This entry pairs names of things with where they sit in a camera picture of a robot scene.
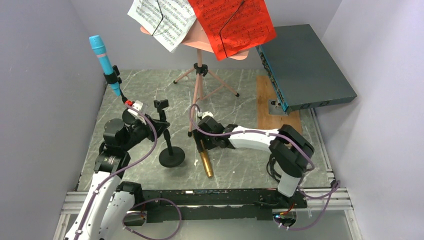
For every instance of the white sheet music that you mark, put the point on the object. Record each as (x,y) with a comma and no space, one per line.
(168,21)

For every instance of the black desktop mic stand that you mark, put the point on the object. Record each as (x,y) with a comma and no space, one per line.
(172,156)
(114,81)

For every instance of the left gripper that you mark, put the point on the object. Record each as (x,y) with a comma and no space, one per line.
(159,125)

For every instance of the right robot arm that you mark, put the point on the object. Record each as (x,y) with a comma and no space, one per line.
(291,151)

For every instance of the gold toy microphone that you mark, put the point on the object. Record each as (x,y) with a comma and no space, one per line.
(206,160)

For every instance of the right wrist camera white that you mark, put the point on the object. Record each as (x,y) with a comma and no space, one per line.
(201,115)

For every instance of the wooden board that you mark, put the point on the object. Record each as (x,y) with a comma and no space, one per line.
(270,114)

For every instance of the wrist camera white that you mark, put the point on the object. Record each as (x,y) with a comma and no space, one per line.
(201,115)
(136,107)

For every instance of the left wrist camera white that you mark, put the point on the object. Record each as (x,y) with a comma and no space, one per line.
(136,107)

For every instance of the blue toy microphone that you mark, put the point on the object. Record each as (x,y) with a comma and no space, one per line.
(99,49)

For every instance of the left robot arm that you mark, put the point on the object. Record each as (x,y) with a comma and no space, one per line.
(109,197)

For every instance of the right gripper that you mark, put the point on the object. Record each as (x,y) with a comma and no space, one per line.
(198,136)

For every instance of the dark blue audio box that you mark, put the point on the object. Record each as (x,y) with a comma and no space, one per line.
(302,72)

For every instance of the red sheet music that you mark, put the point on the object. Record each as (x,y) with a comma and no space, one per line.
(232,26)

